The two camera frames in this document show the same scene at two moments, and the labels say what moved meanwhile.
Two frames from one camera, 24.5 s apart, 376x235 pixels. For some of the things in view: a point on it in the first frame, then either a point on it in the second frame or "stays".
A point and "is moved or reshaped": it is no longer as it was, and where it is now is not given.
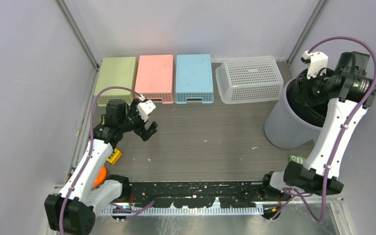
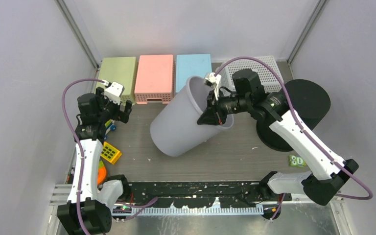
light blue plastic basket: (249, 80) stays
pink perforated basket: (155, 77) stays
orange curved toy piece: (100, 177) stays
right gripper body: (314, 90) -> (224, 105)
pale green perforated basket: (117, 71) stays
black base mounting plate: (241, 194) stays
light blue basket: (193, 79) stays
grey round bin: (285, 130) is moved or reshaped
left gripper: (151, 129) -> (123, 116)
